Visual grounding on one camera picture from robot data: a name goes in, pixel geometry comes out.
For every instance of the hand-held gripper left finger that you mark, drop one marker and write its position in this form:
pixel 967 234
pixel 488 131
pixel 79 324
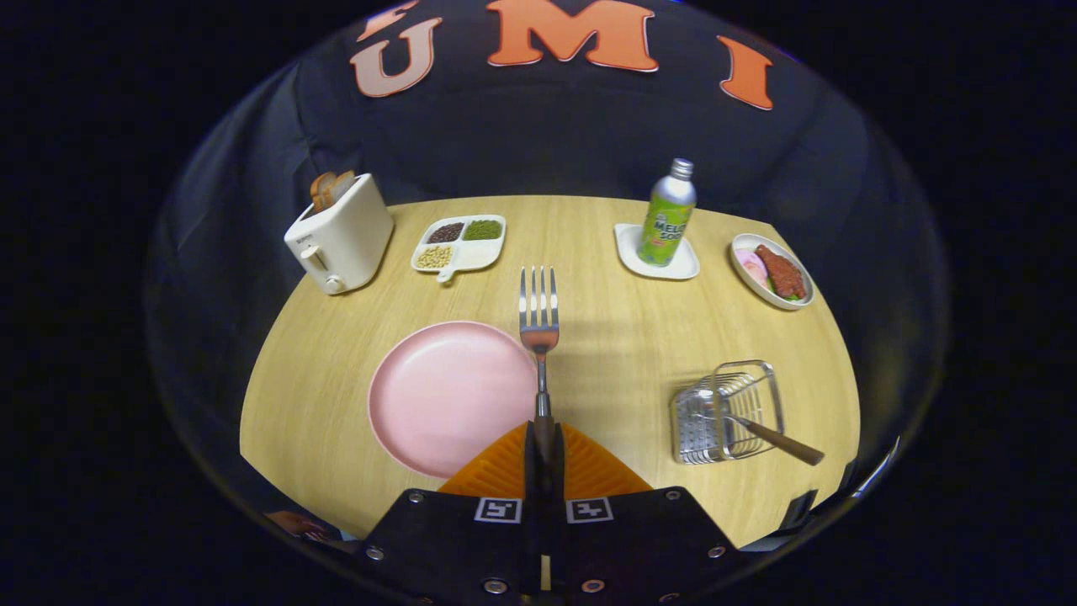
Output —
pixel 446 547

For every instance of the green soda bottle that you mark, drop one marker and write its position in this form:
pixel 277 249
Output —
pixel 665 227

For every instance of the white square coaster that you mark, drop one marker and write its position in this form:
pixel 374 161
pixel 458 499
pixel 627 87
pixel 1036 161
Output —
pixel 627 248

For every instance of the pink round plate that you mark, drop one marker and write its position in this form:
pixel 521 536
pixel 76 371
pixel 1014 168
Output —
pixel 446 396

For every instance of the white plate with food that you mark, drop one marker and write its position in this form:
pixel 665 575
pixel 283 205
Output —
pixel 757 293

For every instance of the brown meat piece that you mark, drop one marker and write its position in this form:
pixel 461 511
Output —
pixel 782 273

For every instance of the toast slices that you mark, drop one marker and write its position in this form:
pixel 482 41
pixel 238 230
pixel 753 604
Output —
pixel 324 189

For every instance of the pile of green beans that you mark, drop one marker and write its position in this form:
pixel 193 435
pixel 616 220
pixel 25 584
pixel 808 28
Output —
pixel 483 229

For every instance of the white divided snack dish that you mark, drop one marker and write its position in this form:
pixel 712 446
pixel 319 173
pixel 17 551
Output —
pixel 480 252

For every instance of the pink ham slices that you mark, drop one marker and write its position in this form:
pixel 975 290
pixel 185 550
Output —
pixel 751 265

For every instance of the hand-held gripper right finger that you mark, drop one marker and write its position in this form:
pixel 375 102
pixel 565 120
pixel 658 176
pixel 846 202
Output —
pixel 639 547

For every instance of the pile of dark beans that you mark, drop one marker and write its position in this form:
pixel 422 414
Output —
pixel 446 232

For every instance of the pile of yellow beans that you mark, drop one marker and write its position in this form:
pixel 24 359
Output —
pixel 433 257

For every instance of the white toaster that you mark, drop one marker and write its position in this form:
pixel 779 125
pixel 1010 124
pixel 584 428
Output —
pixel 353 240

